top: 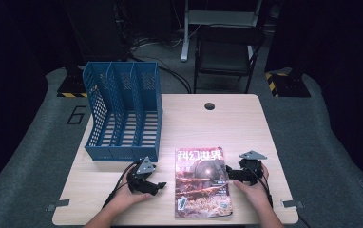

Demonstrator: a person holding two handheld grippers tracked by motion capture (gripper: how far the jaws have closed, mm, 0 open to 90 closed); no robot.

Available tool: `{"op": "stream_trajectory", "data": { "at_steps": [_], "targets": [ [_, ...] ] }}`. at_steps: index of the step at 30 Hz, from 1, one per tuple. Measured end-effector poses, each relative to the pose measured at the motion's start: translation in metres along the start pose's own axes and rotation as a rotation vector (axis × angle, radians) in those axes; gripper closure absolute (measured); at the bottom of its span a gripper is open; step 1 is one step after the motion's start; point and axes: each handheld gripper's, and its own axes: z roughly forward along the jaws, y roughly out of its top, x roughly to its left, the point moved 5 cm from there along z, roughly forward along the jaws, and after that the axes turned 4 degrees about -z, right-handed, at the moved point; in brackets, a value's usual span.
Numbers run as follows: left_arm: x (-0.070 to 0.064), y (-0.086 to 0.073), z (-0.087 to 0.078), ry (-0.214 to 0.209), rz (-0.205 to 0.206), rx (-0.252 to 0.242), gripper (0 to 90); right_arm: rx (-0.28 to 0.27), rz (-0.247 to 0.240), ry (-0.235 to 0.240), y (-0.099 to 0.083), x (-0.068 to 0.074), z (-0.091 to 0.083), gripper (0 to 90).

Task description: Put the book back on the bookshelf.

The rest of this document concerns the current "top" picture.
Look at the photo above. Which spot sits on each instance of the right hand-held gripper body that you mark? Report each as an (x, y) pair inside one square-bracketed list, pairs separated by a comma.
[(252, 171)]

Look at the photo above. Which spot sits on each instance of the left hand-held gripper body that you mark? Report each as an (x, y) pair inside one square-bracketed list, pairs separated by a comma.
[(138, 180)]

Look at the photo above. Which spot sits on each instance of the reddish cover magazine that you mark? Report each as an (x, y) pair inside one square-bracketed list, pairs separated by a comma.
[(201, 190)]

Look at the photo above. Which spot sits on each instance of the blue plastic file rack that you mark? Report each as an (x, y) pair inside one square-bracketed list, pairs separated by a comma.
[(125, 126)]

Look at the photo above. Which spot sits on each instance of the person's left hand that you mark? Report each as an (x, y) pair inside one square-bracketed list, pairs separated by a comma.
[(127, 198)]

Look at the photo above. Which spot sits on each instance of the person's right hand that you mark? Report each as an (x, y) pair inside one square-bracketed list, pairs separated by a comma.
[(257, 193)]

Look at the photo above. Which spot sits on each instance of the grey metal table clip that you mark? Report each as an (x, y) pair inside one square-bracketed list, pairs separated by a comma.
[(57, 205), (292, 204)]

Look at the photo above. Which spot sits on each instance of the black stand with striped base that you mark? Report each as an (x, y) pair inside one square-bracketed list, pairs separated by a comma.
[(73, 88), (289, 85)]

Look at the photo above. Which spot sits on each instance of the black folding chair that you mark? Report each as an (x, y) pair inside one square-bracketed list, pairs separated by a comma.
[(224, 57)]

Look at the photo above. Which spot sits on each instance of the dark equipment cabinet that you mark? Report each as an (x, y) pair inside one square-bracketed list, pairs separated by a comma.
[(97, 28)]

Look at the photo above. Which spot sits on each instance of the white metal desk frame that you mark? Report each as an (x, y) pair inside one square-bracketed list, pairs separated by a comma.
[(186, 38)]

